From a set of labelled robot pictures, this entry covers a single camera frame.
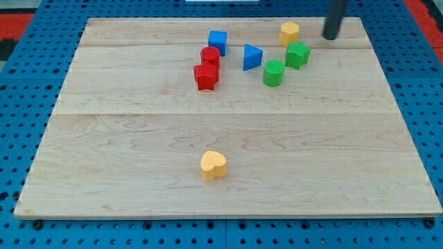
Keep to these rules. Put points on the blue cube block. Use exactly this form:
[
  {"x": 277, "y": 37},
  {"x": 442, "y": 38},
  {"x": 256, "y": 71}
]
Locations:
[{"x": 218, "y": 39}]

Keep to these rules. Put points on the green star block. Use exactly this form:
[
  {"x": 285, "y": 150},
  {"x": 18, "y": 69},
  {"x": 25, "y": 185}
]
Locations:
[{"x": 297, "y": 55}]

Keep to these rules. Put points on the yellow heart block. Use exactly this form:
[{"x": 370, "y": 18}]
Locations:
[{"x": 213, "y": 165}]

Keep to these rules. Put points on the yellow hexagon block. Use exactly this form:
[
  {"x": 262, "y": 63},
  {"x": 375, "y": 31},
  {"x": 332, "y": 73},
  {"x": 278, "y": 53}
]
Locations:
[{"x": 289, "y": 33}]

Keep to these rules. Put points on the red star block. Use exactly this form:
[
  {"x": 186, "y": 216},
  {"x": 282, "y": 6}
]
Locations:
[{"x": 206, "y": 76}]

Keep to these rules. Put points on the wooden board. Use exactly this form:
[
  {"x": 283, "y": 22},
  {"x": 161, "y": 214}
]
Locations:
[{"x": 129, "y": 128}]

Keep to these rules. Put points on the blue triangle block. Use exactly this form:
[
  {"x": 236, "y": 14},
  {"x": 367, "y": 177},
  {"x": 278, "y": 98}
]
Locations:
[{"x": 252, "y": 57}]

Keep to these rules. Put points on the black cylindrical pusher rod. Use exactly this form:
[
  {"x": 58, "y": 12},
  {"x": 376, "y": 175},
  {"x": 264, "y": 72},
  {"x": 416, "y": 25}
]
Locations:
[{"x": 334, "y": 19}]

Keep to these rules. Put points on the red cylinder block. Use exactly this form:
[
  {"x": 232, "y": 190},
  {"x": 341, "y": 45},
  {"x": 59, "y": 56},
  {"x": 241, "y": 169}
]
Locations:
[{"x": 210, "y": 55}]

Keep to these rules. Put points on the green cylinder block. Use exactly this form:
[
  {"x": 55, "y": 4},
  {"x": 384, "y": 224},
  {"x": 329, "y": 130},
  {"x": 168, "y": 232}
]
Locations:
[{"x": 273, "y": 73}]

